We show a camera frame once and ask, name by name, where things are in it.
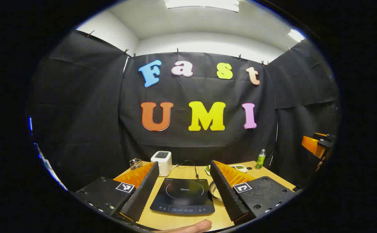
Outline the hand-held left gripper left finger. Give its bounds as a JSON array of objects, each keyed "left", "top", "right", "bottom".
[{"left": 75, "top": 161, "right": 160, "bottom": 224}]

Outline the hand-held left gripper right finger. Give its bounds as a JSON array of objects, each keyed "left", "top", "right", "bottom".
[{"left": 210, "top": 160, "right": 297, "bottom": 225}]

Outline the steel pot with black handle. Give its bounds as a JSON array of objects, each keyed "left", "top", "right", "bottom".
[{"left": 209, "top": 181, "right": 223, "bottom": 202}]

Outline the black induction cooktop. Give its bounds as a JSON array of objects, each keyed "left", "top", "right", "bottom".
[{"left": 150, "top": 177, "right": 215, "bottom": 216}]

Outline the white toaster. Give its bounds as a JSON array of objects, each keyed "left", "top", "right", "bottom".
[{"left": 150, "top": 151, "right": 173, "bottom": 177}]

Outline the green label drink bottle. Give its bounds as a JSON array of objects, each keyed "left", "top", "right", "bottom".
[{"left": 255, "top": 149, "right": 266, "bottom": 170}]

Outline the black backdrop cloth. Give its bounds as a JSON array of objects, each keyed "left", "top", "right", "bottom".
[{"left": 27, "top": 31, "right": 340, "bottom": 191}]

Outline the small ceiling light panel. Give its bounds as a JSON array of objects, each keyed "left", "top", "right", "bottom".
[{"left": 288, "top": 29, "right": 305, "bottom": 42}]

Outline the lit screen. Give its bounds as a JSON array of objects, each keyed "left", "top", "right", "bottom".
[{"left": 28, "top": 116, "right": 68, "bottom": 191}]

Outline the large ceiling light panel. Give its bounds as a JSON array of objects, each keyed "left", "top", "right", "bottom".
[{"left": 164, "top": 0, "right": 240, "bottom": 13}]

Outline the black power cable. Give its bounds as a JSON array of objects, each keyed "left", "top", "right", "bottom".
[{"left": 172, "top": 160, "right": 199, "bottom": 179}]

